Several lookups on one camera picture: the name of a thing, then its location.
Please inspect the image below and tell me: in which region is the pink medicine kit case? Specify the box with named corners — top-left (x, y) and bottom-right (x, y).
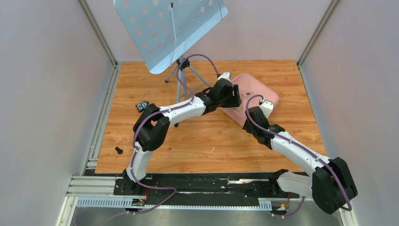
top-left (219, 73), bottom-right (280, 127)

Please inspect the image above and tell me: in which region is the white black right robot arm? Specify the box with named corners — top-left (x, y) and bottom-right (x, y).
top-left (243, 106), bottom-right (358, 214)

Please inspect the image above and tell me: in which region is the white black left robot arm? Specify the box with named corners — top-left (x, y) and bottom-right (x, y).
top-left (123, 78), bottom-right (241, 194)

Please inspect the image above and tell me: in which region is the small black knob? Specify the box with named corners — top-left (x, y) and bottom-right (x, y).
top-left (115, 147), bottom-right (123, 154)

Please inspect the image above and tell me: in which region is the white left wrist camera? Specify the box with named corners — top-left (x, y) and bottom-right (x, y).
top-left (217, 72), bottom-right (231, 82)

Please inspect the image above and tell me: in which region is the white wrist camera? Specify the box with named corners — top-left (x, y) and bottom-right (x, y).
top-left (259, 98), bottom-right (274, 119)
top-left (217, 72), bottom-right (231, 82)

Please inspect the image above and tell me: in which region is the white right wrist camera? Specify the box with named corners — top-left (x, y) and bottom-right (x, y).
top-left (259, 98), bottom-right (274, 119)

